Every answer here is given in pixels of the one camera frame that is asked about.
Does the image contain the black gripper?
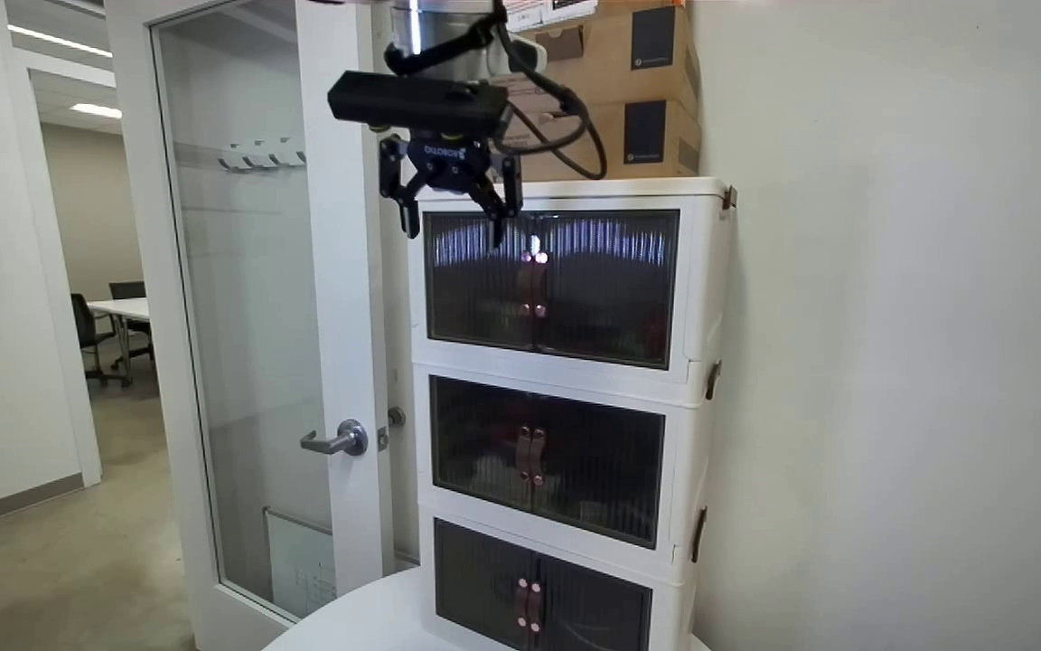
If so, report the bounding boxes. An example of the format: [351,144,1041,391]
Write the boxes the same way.
[377,131,529,248]

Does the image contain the black office chair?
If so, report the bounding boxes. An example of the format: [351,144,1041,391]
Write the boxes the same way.
[69,288,133,391]

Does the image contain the cardboard box with white label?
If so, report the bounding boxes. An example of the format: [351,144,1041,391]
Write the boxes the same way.
[505,0,701,103]

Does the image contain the white desk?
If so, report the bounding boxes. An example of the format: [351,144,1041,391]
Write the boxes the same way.
[86,293,154,365]

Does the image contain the white three-tier cabinet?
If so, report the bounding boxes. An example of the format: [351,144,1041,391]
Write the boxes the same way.
[406,173,740,651]

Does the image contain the ceiling light panel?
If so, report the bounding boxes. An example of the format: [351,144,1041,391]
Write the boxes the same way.
[69,97,128,123]

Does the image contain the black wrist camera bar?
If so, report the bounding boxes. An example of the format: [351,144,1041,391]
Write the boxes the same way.
[327,67,514,138]

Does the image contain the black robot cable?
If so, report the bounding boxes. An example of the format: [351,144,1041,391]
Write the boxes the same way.
[496,47,611,183]

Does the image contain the white coat hook rack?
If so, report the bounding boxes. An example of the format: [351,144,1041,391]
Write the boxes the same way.
[218,138,312,173]

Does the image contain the white framed glass door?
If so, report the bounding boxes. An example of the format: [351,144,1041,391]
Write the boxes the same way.
[108,0,393,651]

